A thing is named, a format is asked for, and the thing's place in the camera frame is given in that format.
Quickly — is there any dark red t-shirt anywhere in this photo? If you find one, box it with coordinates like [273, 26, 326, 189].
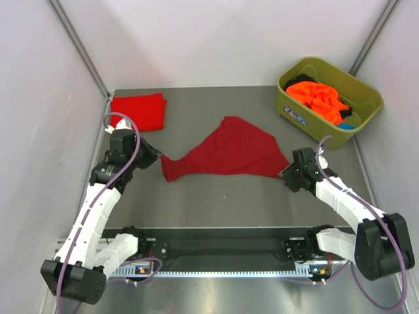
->
[160, 116, 290, 182]

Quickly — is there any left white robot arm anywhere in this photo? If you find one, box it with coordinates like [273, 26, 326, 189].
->
[41, 128, 161, 305]

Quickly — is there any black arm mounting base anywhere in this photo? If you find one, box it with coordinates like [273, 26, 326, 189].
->
[102, 227, 327, 271]

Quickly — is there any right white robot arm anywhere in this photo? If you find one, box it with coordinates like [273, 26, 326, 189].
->
[280, 148, 415, 281]

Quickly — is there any folded bright red t-shirt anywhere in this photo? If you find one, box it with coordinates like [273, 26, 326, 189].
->
[111, 93, 167, 131]

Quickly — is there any blue garment in bin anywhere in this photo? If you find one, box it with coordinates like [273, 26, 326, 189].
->
[337, 122, 356, 130]

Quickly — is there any olive green plastic bin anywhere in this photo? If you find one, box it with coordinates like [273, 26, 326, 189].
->
[276, 57, 384, 148]

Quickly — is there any orange t-shirt in bin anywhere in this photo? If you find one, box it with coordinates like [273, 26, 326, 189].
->
[285, 81, 352, 126]

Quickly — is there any black garment in bin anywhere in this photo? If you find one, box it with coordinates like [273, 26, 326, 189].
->
[285, 73, 317, 90]

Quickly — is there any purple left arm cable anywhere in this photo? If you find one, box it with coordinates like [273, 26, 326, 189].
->
[55, 111, 164, 314]

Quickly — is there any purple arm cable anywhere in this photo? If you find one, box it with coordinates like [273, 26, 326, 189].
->
[55, 111, 164, 314]
[281, 135, 410, 311]

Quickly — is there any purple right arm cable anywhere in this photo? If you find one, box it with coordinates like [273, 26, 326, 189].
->
[281, 135, 410, 311]

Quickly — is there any slotted grey cable duct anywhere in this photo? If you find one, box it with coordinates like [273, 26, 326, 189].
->
[111, 263, 319, 279]

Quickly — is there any left aluminium frame post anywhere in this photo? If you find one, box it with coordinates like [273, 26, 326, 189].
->
[46, 0, 111, 99]

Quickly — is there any aluminium frame post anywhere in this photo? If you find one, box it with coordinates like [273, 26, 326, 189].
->
[349, 0, 401, 77]
[46, 0, 111, 99]

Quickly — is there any right aluminium frame post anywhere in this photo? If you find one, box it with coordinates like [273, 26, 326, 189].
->
[349, 0, 401, 77]

